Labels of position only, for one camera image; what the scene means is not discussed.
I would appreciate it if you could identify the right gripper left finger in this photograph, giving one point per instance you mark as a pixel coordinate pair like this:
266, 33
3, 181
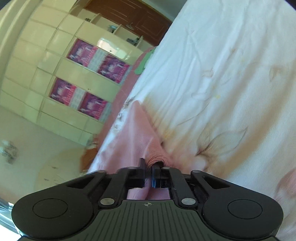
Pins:
121, 182

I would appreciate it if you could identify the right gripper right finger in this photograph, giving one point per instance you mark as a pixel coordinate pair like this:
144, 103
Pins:
173, 180

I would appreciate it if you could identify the pink knit sweater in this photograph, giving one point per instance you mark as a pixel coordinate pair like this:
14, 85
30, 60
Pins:
137, 139

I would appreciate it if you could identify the orange brown pillow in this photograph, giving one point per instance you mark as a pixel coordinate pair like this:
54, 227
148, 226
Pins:
87, 159

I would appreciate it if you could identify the cream round headboard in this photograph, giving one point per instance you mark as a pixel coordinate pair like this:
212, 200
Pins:
55, 173

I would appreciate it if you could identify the lower left purple poster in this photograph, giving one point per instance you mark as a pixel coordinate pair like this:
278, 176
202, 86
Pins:
92, 106

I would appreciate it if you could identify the purple poster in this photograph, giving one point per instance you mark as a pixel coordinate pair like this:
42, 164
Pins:
113, 68
92, 106
82, 52
62, 91

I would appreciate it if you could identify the pink checked bedspread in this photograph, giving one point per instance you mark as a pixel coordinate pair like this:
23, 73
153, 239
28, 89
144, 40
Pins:
126, 86

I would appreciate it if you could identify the white floral quilt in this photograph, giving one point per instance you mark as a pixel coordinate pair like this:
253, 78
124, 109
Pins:
220, 91

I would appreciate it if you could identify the green folded cloth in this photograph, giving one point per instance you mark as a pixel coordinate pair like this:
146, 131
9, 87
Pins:
139, 70

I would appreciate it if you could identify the upper left purple poster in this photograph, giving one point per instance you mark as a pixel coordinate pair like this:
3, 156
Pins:
62, 91

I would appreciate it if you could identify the lower right purple poster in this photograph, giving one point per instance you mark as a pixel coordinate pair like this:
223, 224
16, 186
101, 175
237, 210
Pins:
113, 68

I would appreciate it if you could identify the upper right purple poster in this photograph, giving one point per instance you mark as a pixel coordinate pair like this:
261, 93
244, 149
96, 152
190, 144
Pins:
82, 52

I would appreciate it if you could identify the cream wardrobe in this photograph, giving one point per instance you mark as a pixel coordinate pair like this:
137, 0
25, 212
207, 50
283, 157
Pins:
36, 37

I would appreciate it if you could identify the brown wooden door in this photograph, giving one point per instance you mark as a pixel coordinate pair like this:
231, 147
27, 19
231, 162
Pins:
135, 16

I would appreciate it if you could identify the wall lamp sconce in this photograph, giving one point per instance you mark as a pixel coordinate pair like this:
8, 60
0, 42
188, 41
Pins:
9, 151

